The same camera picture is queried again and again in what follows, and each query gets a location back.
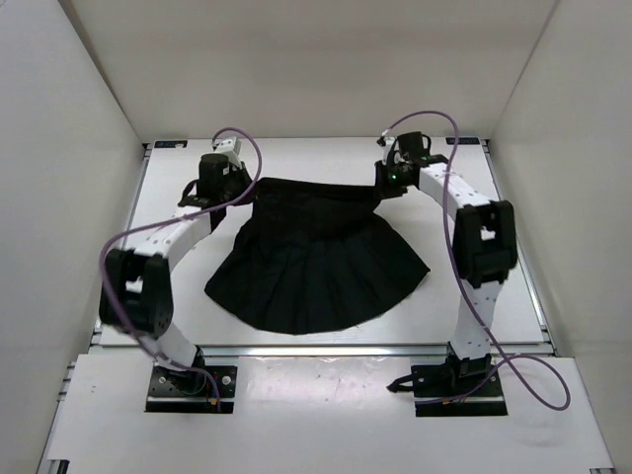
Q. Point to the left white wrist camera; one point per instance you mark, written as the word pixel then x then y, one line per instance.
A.
pixel 230 149

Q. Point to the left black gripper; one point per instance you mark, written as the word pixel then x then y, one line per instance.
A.
pixel 243 173

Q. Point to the black pleated skirt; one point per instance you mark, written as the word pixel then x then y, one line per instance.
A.
pixel 314 258

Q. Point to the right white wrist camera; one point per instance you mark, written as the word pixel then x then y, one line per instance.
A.
pixel 389 147

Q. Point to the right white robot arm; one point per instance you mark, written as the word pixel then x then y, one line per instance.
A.
pixel 482 250

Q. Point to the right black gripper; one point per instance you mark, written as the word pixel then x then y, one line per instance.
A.
pixel 382 170

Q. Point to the left blue table label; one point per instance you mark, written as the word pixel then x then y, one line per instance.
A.
pixel 169 144

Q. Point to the right blue table label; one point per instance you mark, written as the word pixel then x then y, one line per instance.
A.
pixel 463 141

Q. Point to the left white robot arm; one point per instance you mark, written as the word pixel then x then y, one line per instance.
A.
pixel 137 295

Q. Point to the aluminium table rail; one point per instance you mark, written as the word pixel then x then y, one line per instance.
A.
pixel 326 351

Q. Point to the blue table label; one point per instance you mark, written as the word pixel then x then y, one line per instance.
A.
pixel 169 144
pixel 463 141

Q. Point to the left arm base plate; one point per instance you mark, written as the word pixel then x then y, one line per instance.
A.
pixel 185 392

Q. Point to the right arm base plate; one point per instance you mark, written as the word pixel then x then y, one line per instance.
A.
pixel 436 396

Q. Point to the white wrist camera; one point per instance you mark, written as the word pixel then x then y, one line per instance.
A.
pixel 230 149
pixel 389 147

